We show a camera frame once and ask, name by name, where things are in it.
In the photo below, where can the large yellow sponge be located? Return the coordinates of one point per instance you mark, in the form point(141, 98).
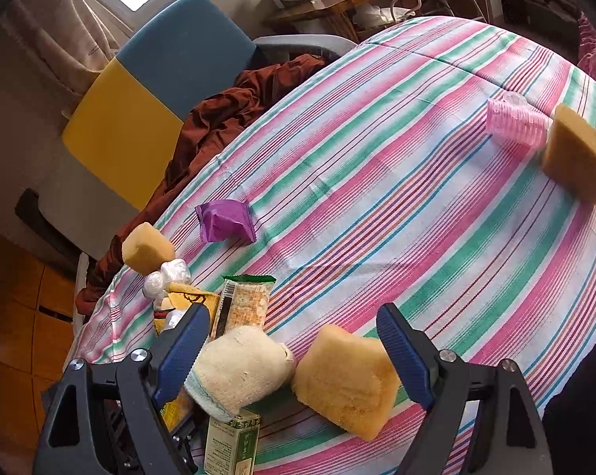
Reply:
point(342, 381)

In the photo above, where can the small yellow sponge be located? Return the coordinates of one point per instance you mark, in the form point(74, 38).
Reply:
point(147, 250)

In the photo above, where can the brown cloth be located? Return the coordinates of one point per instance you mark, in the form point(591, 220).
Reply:
point(218, 123)

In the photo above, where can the pink hair roller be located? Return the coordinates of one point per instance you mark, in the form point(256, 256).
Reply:
point(515, 123)

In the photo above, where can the pink green striped tablecloth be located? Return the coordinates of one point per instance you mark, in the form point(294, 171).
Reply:
point(377, 183)

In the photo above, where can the white plastic ball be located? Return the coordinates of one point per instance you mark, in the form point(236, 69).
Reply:
point(154, 284)
point(176, 271)

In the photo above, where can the purple snack packet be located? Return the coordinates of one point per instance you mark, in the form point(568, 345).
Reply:
point(226, 220)

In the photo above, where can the green white small box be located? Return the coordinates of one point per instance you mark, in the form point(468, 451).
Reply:
point(228, 448)

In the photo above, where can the wedge yellow sponge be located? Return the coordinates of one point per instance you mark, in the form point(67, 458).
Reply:
point(575, 158)

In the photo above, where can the yellow white snack packet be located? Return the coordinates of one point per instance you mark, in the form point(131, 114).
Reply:
point(194, 299)

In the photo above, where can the beige curtain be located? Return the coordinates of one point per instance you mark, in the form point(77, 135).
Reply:
point(45, 34)

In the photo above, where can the blue yellow grey chair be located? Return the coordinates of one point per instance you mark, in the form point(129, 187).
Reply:
point(179, 49)

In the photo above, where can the wooden side table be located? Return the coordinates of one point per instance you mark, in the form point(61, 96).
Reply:
point(337, 5)

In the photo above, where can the white plastic bag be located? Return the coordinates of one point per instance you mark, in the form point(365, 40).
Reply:
point(377, 12)

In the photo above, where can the dark pink cloth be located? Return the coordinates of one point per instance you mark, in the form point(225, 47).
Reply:
point(595, 54)

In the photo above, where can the green edged cracker packet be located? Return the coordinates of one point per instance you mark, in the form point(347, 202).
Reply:
point(246, 307)

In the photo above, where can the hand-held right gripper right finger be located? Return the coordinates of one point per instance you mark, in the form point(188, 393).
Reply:
point(404, 356)

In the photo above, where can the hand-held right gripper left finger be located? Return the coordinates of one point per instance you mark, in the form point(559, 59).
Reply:
point(184, 351)

